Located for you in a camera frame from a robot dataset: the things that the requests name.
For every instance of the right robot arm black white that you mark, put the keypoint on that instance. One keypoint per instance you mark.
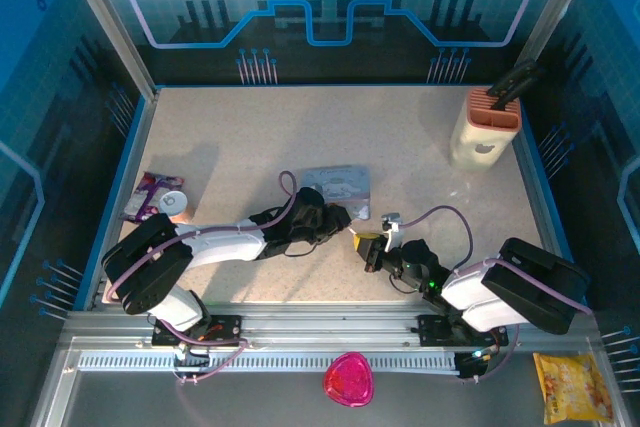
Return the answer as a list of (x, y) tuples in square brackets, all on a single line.
[(475, 292)]

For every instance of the light blue tissue pack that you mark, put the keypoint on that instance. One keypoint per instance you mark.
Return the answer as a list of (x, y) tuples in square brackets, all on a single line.
[(337, 182)]

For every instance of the pink plastic bowl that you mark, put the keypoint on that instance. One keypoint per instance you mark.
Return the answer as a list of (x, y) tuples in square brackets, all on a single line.
[(349, 379)]

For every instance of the small white cup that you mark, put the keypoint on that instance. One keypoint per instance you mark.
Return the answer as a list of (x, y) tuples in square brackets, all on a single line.
[(172, 202)]

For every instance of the cream knife block pink top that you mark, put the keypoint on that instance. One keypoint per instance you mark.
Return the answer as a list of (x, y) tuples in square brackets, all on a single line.
[(480, 142)]

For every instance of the purple snack bag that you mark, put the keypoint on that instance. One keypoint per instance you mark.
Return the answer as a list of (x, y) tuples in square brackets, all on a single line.
[(145, 192)]

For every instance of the yellow snack bag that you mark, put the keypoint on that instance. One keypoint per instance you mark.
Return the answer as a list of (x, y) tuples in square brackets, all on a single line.
[(572, 387)]

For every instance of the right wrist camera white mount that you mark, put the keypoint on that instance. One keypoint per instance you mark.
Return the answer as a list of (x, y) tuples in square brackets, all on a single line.
[(392, 229)]

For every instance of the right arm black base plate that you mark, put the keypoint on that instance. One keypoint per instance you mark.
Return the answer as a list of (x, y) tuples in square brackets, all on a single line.
[(435, 329)]

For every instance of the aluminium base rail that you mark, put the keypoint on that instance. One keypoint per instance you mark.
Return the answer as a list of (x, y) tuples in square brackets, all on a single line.
[(325, 322)]

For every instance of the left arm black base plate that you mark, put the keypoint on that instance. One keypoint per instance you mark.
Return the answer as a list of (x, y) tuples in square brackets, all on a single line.
[(225, 329)]

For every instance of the aluminium frame post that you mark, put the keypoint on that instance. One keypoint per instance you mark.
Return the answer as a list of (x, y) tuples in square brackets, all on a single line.
[(110, 22), (555, 7)]

